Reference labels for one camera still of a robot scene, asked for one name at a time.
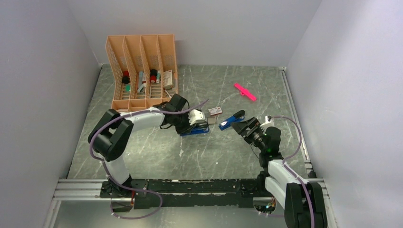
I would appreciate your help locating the red black bottle left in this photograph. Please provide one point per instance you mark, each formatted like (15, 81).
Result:
(125, 78)

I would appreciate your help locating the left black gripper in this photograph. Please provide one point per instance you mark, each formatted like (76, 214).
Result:
(187, 129)

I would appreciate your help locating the pink plastic clip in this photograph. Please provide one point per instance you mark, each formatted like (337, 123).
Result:
(244, 92)

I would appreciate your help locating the red white staple box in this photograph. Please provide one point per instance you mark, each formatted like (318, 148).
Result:
(215, 111)

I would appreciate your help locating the red black bottle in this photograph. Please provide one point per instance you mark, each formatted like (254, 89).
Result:
(125, 78)
(153, 75)

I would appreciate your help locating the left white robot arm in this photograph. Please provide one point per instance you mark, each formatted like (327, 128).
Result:
(110, 136)

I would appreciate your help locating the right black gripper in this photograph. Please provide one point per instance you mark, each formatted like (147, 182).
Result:
(241, 127)

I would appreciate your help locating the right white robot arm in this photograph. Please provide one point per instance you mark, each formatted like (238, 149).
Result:
(302, 200)

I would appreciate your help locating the orange plastic desk organizer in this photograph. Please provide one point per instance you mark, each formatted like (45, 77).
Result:
(144, 68)

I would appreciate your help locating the white box in organizer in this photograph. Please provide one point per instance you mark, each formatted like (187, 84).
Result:
(168, 81)

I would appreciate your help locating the red black bottle right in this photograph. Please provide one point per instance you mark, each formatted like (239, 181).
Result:
(153, 75)

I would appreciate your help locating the grey stapler in organizer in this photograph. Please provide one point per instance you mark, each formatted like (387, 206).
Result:
(141, 82)

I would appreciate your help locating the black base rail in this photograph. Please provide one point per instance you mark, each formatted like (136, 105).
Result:
(151, 193)

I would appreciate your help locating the blue stapler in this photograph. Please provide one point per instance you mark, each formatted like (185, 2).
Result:
(237, 117)
(195, 131)

